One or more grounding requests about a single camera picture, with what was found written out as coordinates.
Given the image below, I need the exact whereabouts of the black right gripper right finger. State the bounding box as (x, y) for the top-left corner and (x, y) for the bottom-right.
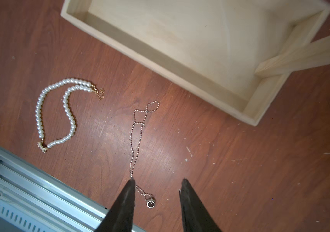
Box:
(179, 179), (222, 232)

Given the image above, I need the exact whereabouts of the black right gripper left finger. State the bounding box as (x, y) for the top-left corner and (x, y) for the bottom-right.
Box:
(95, 179), (136, 232)

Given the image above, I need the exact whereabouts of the thin ball chain necklace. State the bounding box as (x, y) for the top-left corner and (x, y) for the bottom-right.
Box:
(128, 100), (160, 209)

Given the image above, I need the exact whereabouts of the white pearl necklace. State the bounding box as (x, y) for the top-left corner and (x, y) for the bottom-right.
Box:
(35, 77), (105, 153)

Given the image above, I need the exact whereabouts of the wooden jewelry display stand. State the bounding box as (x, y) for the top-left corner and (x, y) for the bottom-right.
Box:
(61, 1), (330, 126)

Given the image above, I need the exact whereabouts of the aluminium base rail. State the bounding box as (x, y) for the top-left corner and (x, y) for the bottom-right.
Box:
(0, 134), (147, 232)

